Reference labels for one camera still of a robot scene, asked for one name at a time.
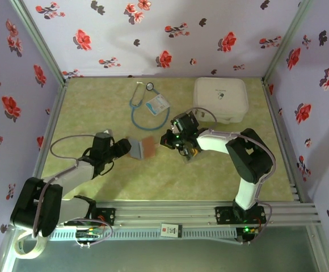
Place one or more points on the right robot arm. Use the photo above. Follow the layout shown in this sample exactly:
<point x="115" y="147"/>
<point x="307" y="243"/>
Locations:
<point x="212" y="141"/>

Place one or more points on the white zippered pouch case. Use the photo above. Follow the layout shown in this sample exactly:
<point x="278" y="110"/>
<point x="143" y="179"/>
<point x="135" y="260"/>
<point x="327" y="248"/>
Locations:
<point x="221" y="96"/>

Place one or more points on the black controller with green light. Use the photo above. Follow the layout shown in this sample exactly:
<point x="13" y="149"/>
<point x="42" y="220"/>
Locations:
<point x="248" y="231"/>

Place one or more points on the red and white label tag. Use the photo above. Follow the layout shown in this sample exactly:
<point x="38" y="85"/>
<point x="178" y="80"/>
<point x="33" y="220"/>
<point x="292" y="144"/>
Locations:
<point x="170" y="230"/>

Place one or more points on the aluminium corner post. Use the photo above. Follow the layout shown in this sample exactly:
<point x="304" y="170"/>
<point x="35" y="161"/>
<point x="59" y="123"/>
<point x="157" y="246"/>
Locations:
<point x="285" y="42"/>
<point x="41" y="42"/>

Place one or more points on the aluminium mounting rail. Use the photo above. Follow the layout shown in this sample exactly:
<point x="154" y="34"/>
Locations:
<point x="164" y="212"/>

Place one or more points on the white and blue packet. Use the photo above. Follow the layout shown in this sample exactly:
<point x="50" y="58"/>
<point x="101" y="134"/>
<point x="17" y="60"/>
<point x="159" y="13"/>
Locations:
<point x="157" y="105"/>

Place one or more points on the brown leather card holder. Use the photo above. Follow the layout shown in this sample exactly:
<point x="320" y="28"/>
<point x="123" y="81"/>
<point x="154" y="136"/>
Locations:
<point x="149" y="147"/>

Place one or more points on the clear tape roll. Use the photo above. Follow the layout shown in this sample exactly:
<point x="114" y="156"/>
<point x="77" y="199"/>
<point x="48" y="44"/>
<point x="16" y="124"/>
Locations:
<point x="28" y="255"/>

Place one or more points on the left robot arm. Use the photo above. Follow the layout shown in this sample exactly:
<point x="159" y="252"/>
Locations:
<point x="76" y="173"/>

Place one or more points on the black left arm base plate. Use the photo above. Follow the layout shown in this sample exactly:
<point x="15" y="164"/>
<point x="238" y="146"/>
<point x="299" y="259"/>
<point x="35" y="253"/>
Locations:
<point x="107" y="215"/>

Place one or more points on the green circuit board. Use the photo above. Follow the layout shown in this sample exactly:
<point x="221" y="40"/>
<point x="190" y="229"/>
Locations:
<point x="89" y="233"/>

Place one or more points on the blue stethoscope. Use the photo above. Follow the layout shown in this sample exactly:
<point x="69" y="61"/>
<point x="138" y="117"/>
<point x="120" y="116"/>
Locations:
<point x="150" y="86"/>

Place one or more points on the aluminium side rail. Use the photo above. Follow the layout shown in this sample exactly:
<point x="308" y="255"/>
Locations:
<point x="54" y="113"/>
<point x="278" y="119"/>

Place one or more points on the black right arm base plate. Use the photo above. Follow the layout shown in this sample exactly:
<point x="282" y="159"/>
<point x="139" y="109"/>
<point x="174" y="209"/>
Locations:
<point x="224" y="215"/>

